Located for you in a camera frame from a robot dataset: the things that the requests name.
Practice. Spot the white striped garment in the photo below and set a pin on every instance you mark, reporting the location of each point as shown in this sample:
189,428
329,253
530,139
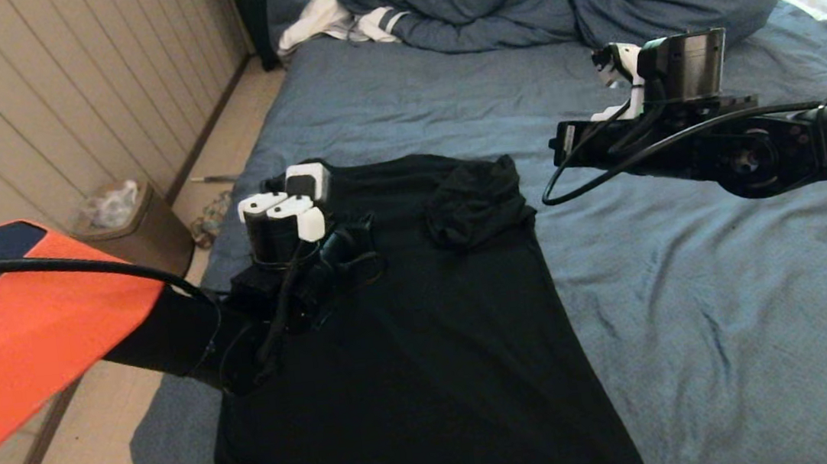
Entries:
315,23

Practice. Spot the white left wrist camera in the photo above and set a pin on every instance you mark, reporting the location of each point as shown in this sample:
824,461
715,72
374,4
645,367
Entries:
307,182

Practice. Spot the blue bunched duvet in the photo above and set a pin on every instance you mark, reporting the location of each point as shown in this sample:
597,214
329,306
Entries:
474,3

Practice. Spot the blue bed sheet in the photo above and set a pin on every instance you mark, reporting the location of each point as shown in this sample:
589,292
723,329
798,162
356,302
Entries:
698,310

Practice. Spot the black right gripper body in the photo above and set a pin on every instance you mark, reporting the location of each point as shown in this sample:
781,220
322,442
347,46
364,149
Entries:
589,148

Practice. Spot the brown trash bin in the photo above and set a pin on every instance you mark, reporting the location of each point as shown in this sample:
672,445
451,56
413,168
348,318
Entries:
149,240

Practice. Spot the black bedside furniture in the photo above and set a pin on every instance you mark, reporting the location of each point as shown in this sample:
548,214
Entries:
253,18

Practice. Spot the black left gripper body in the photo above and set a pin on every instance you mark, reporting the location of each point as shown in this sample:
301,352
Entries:
345,251

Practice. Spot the black printed T-shirt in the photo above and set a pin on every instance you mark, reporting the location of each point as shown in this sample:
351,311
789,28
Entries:
436,375

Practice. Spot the clear plastic bin bag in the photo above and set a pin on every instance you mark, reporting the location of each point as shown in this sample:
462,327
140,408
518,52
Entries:
111,206

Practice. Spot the orange robot shoulder cover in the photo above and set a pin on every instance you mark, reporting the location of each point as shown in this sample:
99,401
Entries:
25,342

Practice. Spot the patterned cloth item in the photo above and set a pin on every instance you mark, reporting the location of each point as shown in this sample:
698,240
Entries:
212,218

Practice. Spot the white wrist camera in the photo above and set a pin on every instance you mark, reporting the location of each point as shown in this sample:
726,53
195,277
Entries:
622,60
307,182

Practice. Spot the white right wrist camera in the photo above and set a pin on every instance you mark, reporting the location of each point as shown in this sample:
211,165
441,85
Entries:
622,60

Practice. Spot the white left wrist joint cover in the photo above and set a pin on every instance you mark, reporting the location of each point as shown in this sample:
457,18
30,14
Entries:
309,224

